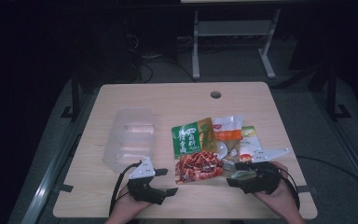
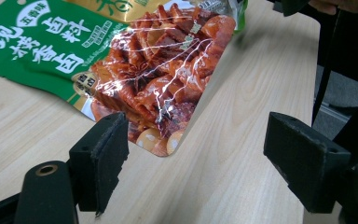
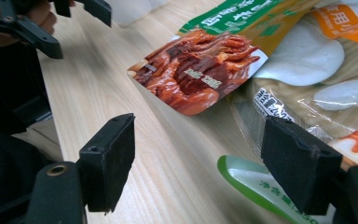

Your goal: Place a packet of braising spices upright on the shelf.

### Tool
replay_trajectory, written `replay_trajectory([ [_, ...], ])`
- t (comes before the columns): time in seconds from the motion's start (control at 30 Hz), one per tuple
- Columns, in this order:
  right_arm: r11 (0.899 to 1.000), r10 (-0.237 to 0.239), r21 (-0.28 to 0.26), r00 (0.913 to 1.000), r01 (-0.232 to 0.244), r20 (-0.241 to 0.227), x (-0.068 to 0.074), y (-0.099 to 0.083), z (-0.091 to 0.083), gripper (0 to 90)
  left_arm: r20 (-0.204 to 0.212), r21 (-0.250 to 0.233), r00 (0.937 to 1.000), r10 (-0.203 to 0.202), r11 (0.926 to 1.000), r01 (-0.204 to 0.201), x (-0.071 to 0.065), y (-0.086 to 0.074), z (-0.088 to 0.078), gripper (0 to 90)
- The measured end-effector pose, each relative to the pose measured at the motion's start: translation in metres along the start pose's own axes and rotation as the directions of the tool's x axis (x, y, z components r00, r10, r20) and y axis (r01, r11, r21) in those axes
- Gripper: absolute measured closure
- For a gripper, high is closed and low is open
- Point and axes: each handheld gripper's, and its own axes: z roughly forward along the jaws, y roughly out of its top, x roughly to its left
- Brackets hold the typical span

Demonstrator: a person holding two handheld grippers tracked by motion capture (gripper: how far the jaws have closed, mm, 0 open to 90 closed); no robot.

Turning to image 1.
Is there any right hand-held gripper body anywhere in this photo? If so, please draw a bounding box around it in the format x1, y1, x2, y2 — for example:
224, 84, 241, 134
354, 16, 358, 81
241, 147, 290, 195

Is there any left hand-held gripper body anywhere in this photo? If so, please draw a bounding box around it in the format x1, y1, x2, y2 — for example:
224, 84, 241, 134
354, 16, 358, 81
127, 158, 169, 205

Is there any white and orange food packet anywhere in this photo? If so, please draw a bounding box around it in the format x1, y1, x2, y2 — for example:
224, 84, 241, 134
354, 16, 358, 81
212, 115, 244, 172

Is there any green and red seasoning packet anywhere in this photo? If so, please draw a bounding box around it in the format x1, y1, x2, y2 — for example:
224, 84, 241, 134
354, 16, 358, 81
171, 117, 225, 185

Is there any clear plastic container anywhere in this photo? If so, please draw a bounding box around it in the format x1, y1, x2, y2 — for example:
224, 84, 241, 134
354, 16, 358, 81
102, 106, 157, 174

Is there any person's left hand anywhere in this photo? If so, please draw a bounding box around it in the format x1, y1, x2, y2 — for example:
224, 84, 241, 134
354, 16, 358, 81
113, 185, 153, 218

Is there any person's right hand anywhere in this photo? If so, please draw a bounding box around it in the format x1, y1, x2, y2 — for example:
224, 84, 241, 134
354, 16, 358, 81
254, 161, 298, 217

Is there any white and green food packet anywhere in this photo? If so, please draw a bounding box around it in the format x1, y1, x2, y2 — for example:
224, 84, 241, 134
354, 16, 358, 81
238, 125, 264, 163

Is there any black tape piece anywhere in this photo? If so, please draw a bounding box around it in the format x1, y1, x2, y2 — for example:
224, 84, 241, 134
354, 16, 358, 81
58, 183, 75, 193
294, 184, 312, 194

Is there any black metal stand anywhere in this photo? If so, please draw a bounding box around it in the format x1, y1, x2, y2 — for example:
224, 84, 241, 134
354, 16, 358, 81
325, 63, 352, 121
60, 66, 82, 121

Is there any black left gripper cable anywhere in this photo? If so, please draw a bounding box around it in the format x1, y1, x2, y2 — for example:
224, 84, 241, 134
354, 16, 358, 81
108, 161, 143, 217

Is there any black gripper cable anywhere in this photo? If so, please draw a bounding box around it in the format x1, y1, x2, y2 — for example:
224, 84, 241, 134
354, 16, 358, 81
108, 161, 143, 217
275, 168, 301, 210

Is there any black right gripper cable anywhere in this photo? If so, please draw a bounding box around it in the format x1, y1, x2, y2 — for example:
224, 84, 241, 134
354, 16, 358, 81
275, 168, 301, 210

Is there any black floor cable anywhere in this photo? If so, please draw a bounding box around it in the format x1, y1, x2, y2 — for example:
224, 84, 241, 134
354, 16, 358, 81
296, 155, 358, 195

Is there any silver metal rail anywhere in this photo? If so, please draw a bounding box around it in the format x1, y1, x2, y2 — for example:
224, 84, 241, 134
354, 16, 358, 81
310, 91, 358, 202
20, 92, 99, 224

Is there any tangle of dark cables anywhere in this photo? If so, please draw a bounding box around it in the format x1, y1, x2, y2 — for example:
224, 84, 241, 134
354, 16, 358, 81
125, 33, 198, 84

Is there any white metal desk frame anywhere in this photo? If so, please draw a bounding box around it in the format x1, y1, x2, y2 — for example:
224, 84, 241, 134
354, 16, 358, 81
191, 7, 282, 80

